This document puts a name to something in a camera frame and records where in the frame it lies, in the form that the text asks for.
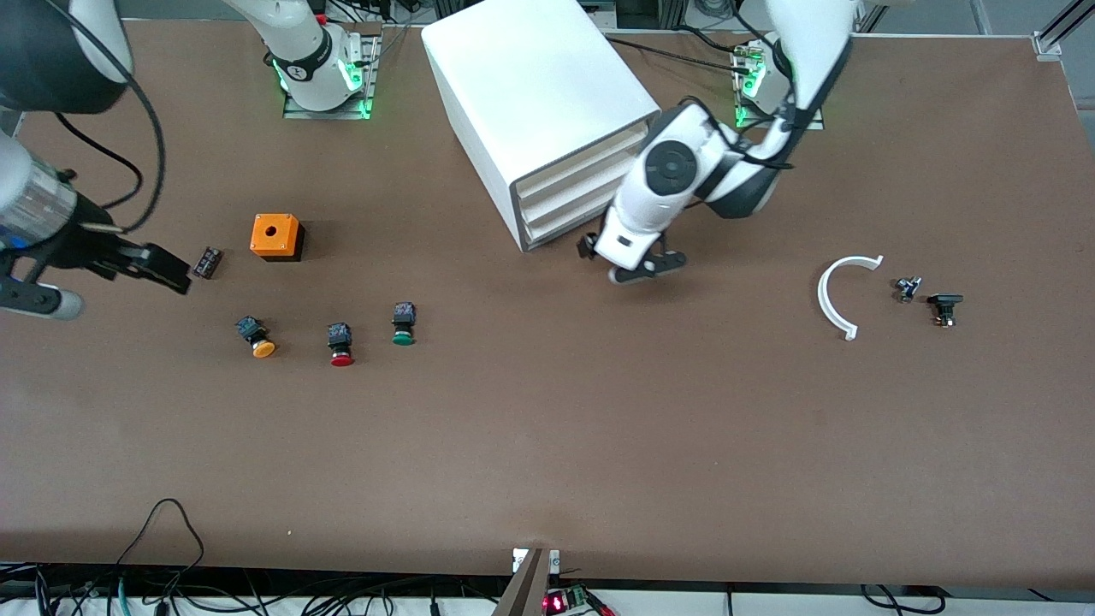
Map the tangle of black cables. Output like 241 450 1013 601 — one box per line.
0 560 514 616

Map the black looped table cable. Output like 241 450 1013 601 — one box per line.
115 498 206 591

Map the black cable behind cabinet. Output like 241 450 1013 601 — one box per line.
603 34 762 74

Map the black component with brass end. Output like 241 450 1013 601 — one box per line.
927 293 965 329

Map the green board with red light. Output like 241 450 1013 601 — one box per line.
543 584 591 616

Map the white drawer cabinet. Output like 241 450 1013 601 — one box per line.
421 0 662 253

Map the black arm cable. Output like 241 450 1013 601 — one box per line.
43 0 165 234
680 34 809 168

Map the aluminium frame profile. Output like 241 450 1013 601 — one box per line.
1031 0 1095 61

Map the orange push button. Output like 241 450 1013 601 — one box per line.
235 315 277 359

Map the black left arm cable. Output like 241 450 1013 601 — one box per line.
680 34 809 168

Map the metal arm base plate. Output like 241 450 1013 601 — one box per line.
732 38 826 131
282 33 380 121

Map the orange button enclosure box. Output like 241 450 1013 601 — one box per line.
250 213 305 263

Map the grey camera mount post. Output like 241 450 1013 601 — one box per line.
492 548 548 616

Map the white curved plastic arc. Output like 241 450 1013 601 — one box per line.
817 254 885 342

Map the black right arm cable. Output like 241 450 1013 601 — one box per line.
43 0 165 234

